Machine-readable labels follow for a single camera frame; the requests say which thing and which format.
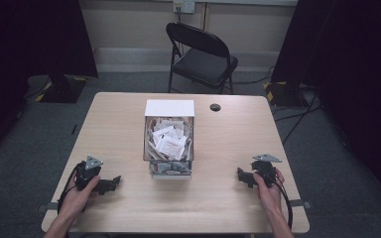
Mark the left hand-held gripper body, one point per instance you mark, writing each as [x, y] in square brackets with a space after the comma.
[86, 175]

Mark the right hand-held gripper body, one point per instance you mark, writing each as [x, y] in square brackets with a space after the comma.
[265, 172]

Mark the person's right hand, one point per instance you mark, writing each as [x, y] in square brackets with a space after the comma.
[268, 195]

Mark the person's left hand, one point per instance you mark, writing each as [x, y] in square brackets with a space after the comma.
[76, 200]

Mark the grey tape strip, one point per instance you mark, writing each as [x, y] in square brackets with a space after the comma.
[301, 204]
[48, 207]

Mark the pile of white packets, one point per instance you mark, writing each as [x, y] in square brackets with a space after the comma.
[170, 145]

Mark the black table grommet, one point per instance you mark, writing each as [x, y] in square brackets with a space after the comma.
[215, 107]

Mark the black stand base striped tape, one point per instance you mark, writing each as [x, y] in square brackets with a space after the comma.
[282, 94]

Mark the clear box with white lid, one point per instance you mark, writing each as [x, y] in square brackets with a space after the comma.
[169, 107]

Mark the black folding chair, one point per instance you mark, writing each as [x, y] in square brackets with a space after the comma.
[205, 64]

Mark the dark curtain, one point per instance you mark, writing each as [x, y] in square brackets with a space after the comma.
[354, 66]
[23, 49]

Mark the white wall socket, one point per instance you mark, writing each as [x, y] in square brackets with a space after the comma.
[184, 6]

